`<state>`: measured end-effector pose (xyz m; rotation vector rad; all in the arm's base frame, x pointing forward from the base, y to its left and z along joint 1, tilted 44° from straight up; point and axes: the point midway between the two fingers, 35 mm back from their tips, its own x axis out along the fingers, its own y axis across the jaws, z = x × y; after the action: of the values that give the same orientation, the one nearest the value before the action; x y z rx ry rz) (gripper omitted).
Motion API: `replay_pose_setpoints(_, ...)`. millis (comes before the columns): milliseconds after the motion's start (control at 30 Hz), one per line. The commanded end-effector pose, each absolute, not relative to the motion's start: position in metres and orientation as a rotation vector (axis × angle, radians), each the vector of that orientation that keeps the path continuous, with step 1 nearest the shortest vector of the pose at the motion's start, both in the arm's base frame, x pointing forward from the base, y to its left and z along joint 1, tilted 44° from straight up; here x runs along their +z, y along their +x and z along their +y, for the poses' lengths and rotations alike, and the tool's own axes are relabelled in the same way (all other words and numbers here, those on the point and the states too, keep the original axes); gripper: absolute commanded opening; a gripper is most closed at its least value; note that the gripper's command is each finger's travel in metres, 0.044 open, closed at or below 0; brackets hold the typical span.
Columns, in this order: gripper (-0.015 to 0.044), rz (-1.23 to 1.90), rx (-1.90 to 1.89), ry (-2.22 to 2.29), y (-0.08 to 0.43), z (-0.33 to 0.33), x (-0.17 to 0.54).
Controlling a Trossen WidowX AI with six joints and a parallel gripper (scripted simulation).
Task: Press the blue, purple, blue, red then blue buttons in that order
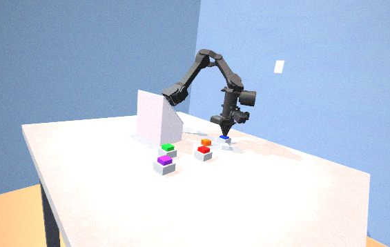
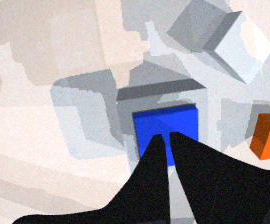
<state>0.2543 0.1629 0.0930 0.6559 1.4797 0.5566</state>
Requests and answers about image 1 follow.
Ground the purple button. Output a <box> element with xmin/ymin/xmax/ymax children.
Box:
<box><xmin>153</xmin><ymin>155</ymin><xmax>176</xmax><ymax>175</ymax></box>

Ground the red button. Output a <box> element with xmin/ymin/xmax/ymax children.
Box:
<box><xmin>194</xmin><ymin>146</ymin><xmax>213</xmax><ymax>161</ymax></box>

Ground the small orange block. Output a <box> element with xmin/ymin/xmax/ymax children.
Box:
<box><xmin>201</xmin><ymin>139</ymin><xmax>211</xmax><ymax>146</ymax></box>

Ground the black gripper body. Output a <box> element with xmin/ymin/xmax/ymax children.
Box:
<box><xmin>210</xmin><ymin>103</ymin><xmax>238</xmax><ymax>125</ymax></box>

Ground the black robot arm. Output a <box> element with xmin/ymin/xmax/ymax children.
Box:
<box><xmin>162</xmin><ymin>49</ymin><xmax>256</xmax><ymax>124</ymax></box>

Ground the blue button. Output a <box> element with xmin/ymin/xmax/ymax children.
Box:
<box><xmin>216</xmin><ymin>135</ymin><xmax>231</xmax><ymax>144</ymax></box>

